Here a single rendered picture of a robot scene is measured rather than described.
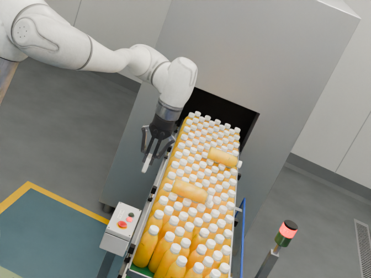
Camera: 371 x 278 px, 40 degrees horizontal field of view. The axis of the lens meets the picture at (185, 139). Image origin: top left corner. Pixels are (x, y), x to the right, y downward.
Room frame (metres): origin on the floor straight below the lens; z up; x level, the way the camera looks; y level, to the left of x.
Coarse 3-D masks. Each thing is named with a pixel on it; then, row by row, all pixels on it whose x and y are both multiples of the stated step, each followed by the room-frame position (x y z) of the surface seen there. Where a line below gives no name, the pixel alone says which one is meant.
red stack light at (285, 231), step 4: (280, 228) 1.89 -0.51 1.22; (284, 228) 1.87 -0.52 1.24; (288, 228) 1.87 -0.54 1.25; (280, 232) 1.88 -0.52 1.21; (284, 232) 1.87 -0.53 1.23; (288, 232) 1.87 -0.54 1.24; (292, 232) 1.87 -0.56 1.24; (284, 236) 1.87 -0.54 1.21; (288, 236) 1.87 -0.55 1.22; (292, 236) 1.88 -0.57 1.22
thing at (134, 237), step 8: (168, 152) 2.82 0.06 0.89; (160, 168) 2.57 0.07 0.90; (160, 176) 2.48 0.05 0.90; (144, 208) 2.13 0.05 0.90; (144, 216) 2.07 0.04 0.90; (136, 232) 1.92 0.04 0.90; (136, 240) 1.86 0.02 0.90; (128, 248) 1.93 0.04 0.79; (128, 264) 1.70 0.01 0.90; (120, 272) 1.63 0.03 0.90
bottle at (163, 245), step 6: (162, 240) 1.72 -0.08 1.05; (168, 240) 1.72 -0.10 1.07; (156, 246) 1.73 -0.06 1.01; (162, 246) 1.71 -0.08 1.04; (168, 246) 1.71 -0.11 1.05; (156, 252) 1.71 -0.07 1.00; (162, 252) 1.70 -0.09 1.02; (156, 258) 1.71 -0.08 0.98; (150, 264) 1.72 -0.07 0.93; (156, 264) 1.70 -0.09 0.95; (150, 270) 1.71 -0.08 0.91
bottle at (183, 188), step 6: (180, 180) 2.06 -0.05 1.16; (174, 186) 2.03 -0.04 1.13; (180, 186) 2.03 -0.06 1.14; (186, 186) 2.04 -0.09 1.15; (192, 186) 2.05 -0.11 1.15; (174, 192) 2.03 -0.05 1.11; (180, 192) 2.03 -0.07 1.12; (186, 192) 2.03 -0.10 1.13; (192, 192) 2.03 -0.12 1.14; (198, 192) 2.04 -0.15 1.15; (204, 192) 2.06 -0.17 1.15; (192, 198) 2.03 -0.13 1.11; (198, 198) 2.03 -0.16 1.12; (204, 198) 2.04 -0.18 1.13
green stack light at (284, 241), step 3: (279, 231) 1.89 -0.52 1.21; (279, 234) 1.88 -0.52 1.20; (276, 237) 1.89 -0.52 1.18; (279, 237) 1.87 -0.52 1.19; (282, 237) 1.87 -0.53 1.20; (285, 237) 1.87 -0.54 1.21; (276, 240) 1.88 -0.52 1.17; (279, 240) 1.87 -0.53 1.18; (282, 240) 1.87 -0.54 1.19; (285, 240) 1.87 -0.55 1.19; (288, 240) 1.87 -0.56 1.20; (279, 243) 1.87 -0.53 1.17; (282, 243) 1.87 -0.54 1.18; (285, 243) 1.87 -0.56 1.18; (288, 243) 1.88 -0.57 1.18; (282, 246) 1.87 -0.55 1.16; (285, 246) 1.87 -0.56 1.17
